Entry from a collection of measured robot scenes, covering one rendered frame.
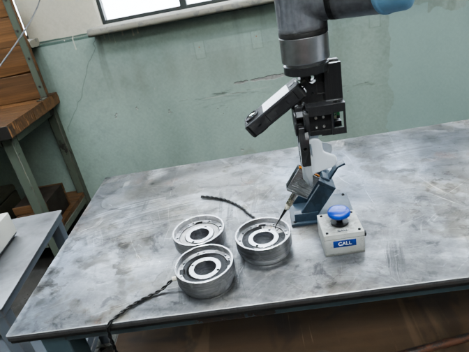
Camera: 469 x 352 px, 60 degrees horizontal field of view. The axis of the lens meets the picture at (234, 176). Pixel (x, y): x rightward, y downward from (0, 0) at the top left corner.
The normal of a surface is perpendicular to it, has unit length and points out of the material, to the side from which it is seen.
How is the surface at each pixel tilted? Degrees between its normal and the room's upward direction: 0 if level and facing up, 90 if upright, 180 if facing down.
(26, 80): 90
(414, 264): 0
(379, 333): 0
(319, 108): 90
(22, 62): 90
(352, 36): 90
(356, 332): 0
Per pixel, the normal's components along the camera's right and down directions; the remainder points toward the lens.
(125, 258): -0.18, -0.88
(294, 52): -0.51, 0.47
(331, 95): -0.04, 0.45
